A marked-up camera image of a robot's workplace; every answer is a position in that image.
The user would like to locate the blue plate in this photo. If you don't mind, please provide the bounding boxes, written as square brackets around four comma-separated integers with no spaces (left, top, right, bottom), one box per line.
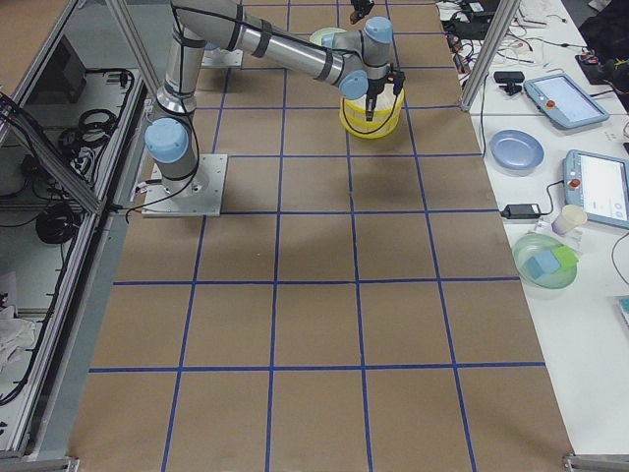
[489,130,544,177]

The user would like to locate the yellow steamer basket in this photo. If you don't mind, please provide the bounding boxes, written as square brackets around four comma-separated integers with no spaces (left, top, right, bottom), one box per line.
[339,84,407,142]

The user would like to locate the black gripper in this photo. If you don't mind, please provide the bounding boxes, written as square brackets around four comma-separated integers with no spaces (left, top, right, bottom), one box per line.
[365,66,405,121]

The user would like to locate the teach pendant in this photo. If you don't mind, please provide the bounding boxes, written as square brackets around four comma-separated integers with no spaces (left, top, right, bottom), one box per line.
[562,149,628,229]
[523,74,609,129]

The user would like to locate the paper cup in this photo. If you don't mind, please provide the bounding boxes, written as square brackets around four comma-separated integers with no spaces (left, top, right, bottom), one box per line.
[551,205,588,236]

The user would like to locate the blue foam block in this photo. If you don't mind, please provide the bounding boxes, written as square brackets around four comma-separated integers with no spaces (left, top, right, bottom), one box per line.
[522,251,558,279]

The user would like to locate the black power brick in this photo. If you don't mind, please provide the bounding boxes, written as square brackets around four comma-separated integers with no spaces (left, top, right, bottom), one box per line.
[500,204,543,220]

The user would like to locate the green bowl with blocks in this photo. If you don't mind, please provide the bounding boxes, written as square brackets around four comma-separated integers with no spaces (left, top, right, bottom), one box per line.
[512,233,579,289]

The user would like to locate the lower teach pendant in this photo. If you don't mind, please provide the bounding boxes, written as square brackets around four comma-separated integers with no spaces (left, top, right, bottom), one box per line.
[562,149,628,229]

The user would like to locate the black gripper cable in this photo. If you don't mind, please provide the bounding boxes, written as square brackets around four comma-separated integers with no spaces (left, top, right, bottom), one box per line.
[341,61,400,135]

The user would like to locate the black webcam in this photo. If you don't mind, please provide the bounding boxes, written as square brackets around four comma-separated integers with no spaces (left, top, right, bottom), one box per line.
[493,71,525,96]

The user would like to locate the light green plate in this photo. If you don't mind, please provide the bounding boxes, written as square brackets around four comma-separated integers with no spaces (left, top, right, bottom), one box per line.
[309,28,345,49]

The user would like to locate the aluminium frame post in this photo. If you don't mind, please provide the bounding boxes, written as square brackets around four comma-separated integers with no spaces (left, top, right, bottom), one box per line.
[459,0,520,111]

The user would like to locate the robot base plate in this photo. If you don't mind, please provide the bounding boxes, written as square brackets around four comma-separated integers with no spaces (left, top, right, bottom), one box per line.
[141,153,228,217]

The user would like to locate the green foam block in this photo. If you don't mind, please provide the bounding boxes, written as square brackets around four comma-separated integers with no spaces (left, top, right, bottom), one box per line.
[551,245,579,271]

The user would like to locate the upper teach pendant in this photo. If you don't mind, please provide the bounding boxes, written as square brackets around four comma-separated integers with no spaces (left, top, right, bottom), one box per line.
[523,74,609,129]

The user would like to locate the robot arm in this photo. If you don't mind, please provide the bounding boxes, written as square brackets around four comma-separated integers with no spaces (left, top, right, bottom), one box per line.
[144,1,404,198]
[351,0,374,17]

